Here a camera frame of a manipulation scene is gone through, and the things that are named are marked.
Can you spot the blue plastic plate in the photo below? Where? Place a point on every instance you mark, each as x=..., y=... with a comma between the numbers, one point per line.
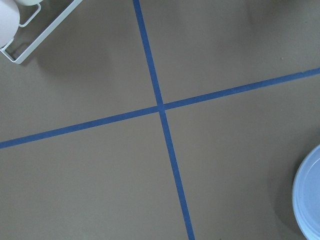
x=306, y=195

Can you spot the pink plastic cup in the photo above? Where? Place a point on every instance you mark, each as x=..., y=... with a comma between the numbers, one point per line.
x=9, y=21

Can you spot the white wire cup rack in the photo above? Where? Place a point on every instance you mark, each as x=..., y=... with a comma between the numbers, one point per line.
x=38, y=19

